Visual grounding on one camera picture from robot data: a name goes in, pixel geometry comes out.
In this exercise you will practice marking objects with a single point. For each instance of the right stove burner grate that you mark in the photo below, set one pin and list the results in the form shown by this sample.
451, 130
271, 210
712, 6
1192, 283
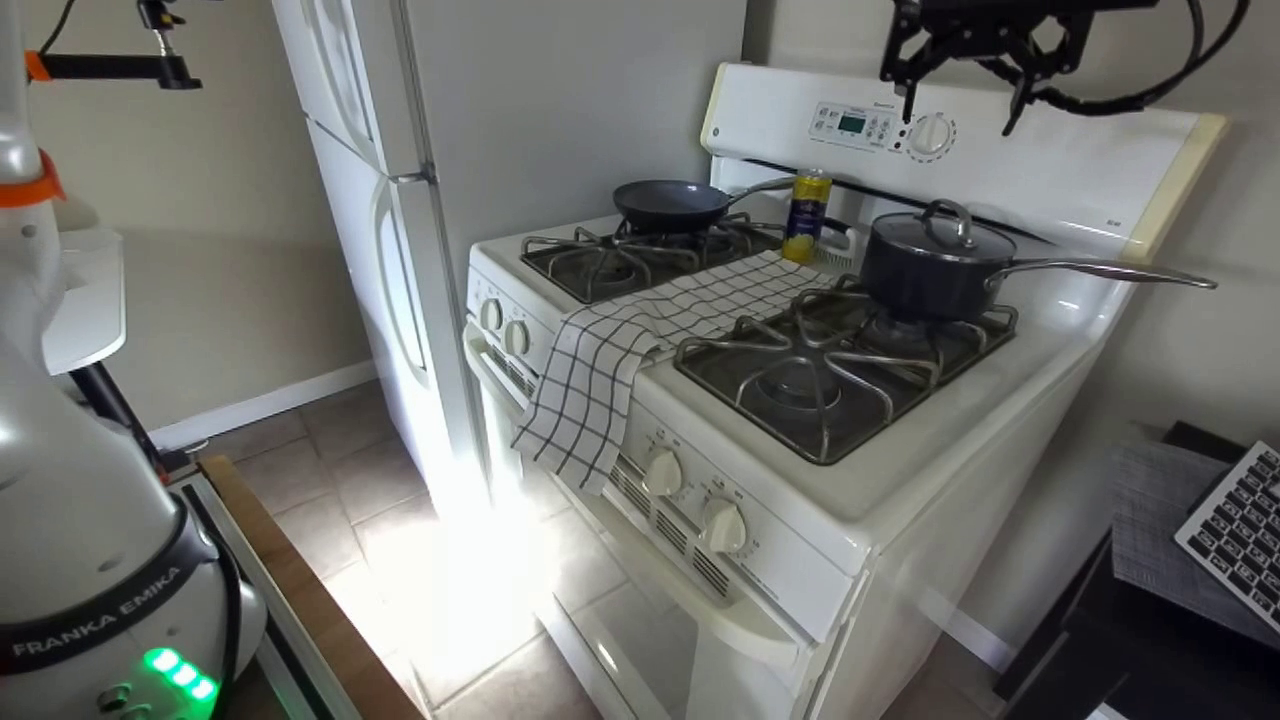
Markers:
832, 370

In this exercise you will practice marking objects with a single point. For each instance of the white gas stove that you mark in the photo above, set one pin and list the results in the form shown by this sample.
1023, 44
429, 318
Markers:
726, 577

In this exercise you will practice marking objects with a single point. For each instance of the black orange camera mount bar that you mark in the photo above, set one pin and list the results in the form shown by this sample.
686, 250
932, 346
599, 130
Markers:
164, 67

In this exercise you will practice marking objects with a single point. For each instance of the white refrigerator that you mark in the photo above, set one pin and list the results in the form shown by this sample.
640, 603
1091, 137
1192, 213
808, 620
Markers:
456, 122

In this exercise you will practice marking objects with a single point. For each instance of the black saucepan with long handle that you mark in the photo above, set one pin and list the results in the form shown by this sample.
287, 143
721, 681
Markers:
941, 294

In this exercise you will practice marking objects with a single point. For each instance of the left stove burner grate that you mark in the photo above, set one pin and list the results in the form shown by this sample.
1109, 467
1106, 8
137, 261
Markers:
610, 261

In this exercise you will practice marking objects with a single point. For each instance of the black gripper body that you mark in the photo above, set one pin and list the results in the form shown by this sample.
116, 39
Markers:
1028, 39

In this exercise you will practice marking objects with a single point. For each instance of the glass pot lid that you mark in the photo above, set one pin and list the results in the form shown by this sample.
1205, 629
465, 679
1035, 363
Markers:
941, 234

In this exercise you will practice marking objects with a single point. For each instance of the black side table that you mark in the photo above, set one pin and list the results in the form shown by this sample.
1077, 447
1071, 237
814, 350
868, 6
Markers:
1140, 633

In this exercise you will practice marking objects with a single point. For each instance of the white black checkered dish towel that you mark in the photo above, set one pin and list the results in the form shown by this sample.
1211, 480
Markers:
589, 378

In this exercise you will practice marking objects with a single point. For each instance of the yellow-labelled spice bottle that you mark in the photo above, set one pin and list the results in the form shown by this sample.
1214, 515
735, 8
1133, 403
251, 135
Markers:
807, 216

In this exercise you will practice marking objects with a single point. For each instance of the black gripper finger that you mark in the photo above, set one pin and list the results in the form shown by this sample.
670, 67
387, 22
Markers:
1023, 98
908, 92

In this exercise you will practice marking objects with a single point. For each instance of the stove burner grate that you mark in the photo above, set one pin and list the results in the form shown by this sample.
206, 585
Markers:
610, 261
832, 370

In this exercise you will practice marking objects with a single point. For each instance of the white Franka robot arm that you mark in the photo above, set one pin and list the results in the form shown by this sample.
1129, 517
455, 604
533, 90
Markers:
96, 563

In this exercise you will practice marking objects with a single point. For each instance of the white keyboard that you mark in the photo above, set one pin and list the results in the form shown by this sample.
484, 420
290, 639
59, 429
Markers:
1232, 532

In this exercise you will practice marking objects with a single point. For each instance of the dark frying pan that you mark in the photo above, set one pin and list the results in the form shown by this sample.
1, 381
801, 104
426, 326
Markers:
674, 204

